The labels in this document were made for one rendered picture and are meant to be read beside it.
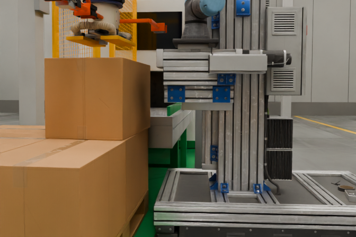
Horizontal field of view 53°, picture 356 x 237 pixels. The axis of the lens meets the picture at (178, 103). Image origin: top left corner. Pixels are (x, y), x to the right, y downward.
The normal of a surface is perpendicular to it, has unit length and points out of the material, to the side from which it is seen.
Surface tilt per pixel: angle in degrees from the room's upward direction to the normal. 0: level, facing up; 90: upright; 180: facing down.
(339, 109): 90
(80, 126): 90
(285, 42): 90
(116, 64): 90
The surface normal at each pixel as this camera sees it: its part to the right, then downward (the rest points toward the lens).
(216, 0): 0.35, 0.17
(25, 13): -0.10, 0.04
